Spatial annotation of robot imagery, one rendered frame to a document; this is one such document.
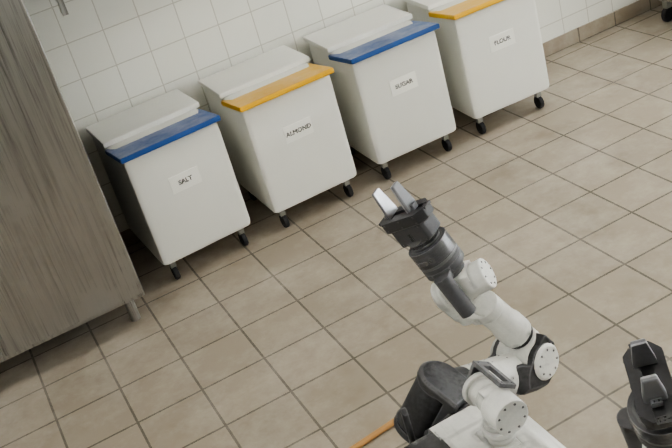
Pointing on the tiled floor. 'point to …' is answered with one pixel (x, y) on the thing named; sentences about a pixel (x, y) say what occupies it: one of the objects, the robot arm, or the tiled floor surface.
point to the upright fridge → (49, 201)
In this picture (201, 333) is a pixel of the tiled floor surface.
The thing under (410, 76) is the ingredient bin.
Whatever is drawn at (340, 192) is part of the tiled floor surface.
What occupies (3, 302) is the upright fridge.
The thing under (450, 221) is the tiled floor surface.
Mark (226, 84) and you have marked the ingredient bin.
